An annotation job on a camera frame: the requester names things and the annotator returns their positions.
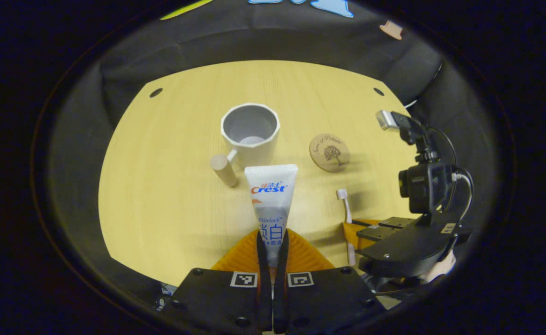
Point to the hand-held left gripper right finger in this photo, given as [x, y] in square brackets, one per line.
[281, 298]

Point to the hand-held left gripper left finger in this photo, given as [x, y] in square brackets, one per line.
[264, 298]

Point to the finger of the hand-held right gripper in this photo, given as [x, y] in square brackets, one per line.
[370, 232]
[398, 222]

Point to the white toothbrush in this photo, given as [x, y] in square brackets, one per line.
[348, 218]

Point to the round wooden coaster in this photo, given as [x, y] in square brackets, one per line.
[329, 152]

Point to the white toothpaste tube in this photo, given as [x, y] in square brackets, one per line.
[271, 200]

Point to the wooden desktop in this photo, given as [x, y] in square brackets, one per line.
[170, 195]

